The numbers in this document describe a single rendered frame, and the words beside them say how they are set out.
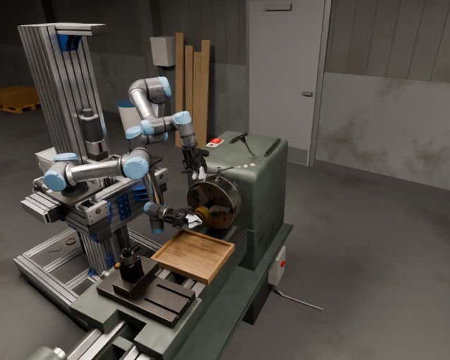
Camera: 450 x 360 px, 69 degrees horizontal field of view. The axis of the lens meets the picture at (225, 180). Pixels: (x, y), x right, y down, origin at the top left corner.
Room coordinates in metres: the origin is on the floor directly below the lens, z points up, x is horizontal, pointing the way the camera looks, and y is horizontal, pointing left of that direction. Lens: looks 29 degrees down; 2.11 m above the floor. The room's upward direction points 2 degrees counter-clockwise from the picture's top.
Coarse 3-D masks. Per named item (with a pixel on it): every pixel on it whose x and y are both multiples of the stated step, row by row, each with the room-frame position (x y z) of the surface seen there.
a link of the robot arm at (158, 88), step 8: (144, 80) 1.88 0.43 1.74; (152, 80) 1.88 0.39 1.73; (160, 80) 1.89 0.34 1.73; (152, 88) 1.85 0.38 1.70; (160, 88) 1.87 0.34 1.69; (168, 88) 1.89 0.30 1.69; (152, 96) 1.86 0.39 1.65; (160, 96) 1.88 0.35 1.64; (168, 96) 1.91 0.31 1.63; (152, 104) 1.94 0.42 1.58; (160, 104) 1.91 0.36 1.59; (160, 112) 1.97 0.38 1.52; (152, 136) 2.06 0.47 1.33; (160, 136) 2.07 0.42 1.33
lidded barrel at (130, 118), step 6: (120, 102) 5.68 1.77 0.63; (126, 102) 5.67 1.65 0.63; (120, 108) 5.54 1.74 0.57; (126, 108) 5.48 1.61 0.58; (132, 108) 5.48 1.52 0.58; (120, 114) 5.60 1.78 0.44; (126, 114) 5.49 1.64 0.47; (132, 114) 5.48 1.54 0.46; (138, 114) 5.52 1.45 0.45; (126, 120) 5.50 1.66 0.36; (132, 120) 5.49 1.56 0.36; (138, 120) 5.52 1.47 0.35; (126, 126) 5.52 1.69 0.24; (132, 126) 5.49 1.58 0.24
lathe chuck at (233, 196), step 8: (208, 176) 1.65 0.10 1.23; (200, 184) 1.61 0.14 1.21; (208, 184) 1.58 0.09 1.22; (216, 184) 1.57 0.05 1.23; (224, 184) 1.58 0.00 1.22; (208, 192) 1.58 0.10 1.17; (216, 192) 1.56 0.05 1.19; (224, 192) 1.53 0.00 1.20; (232, 192) 1.56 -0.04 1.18; (192, 200) 1.64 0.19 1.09; (216, 200) 1.56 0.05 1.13; (224, 200) 1.53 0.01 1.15; (232, 200) 1.53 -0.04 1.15; (240, 200) 1.58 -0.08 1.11; (192, 208) 1.64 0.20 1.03; (232, 208) 1.51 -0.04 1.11; (240, 208) 1.58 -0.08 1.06; (232, 216) 1.51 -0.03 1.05; (208, 224) 1.59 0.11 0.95; (216, 224) 1.56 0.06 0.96; (224, 224) 1.54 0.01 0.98
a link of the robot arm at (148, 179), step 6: (150, 162) 1.65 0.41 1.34; (150, 168) 1.65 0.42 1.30; (150, 174) 1.66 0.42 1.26; (144, 180) 1.65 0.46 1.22; (150, 180) 1.65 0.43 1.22; (150, 186) 1.65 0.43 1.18; (156, 186) 1.67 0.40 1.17; (150, 192) 1.65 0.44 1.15; (156, 192) 1.66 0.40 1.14; (150, 198) 1.66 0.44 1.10; (156, 198) 1.66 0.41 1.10; (162, 204) 1.68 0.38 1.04
